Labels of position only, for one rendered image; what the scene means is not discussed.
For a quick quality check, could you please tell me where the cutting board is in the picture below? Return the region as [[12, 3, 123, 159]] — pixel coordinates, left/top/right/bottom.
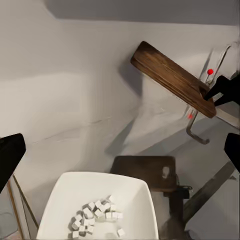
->
[[130, 41, 217, 119]]

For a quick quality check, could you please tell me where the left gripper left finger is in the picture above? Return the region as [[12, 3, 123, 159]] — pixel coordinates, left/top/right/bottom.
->
[[0, 133, 26, 193]]

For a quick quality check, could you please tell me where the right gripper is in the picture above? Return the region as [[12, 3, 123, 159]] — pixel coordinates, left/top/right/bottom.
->
[[204, 74, 240, 107]]

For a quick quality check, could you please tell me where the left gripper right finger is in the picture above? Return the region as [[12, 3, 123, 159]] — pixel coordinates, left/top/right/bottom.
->
[[224, 133, 240, 172]]

